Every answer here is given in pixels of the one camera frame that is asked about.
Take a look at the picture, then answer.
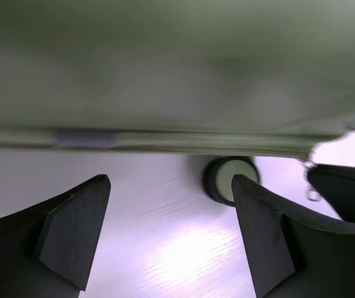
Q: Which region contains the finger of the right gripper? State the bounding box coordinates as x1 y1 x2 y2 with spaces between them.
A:
307 164 355 224

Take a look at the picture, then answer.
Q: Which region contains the green suitcase blue lining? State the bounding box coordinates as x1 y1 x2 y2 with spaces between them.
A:
0 1 355 160

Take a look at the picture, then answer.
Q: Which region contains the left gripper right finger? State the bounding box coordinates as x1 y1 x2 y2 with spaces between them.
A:
231 175 355 297

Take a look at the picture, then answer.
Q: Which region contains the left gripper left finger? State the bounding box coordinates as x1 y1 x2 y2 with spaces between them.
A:
0 174 111 297

